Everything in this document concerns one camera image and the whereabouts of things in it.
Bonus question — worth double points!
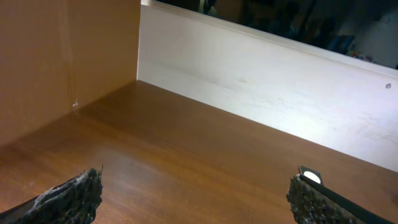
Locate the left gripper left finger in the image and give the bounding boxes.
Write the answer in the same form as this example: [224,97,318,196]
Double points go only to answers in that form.
[1,169,103,224]

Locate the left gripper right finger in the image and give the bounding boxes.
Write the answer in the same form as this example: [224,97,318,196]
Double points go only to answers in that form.
[285,174,396,224]

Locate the black smartphone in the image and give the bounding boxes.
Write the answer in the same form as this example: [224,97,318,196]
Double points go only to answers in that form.
[299,166,323,185]

